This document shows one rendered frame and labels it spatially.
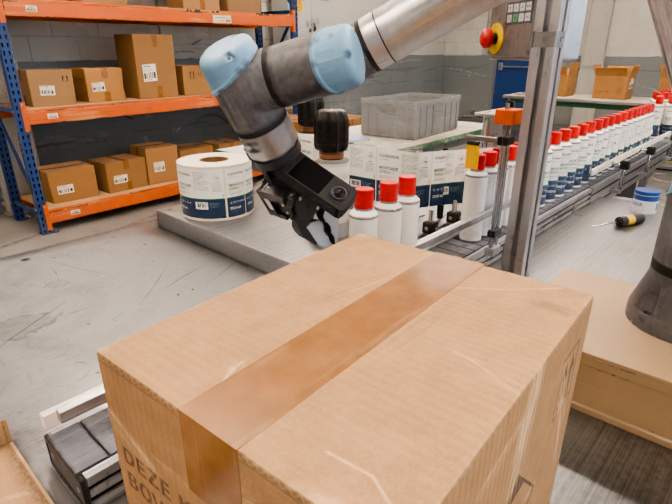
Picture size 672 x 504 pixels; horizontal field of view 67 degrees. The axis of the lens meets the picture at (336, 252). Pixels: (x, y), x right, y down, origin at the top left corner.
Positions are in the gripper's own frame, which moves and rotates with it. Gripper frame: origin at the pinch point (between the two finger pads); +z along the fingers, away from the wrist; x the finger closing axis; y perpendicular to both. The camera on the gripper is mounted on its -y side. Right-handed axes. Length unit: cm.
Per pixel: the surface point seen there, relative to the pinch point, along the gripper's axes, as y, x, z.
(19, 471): 6, 51, -10
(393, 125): 131, -161, 107
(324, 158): 27.7, -26.4, 7.5
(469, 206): 0.1, -38.0, 25.8
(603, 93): 127, -492, 304
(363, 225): -1.3, -6.4, 0.9
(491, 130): 12, -72, 31
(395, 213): -2.4, -13.3, 4.2
